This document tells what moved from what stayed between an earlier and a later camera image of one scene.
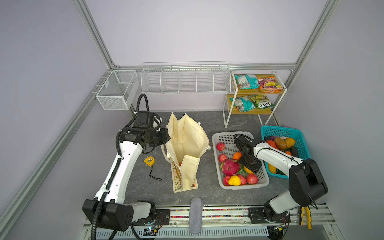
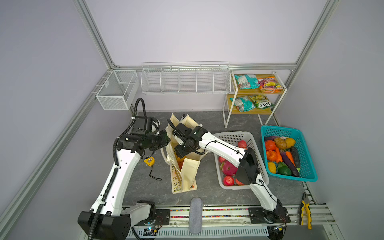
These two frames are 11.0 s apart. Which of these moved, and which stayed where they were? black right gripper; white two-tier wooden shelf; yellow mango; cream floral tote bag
Moved: black right gripper
Stayed: white two-tier wooden shelf; yellow mango; cream floral tote bag
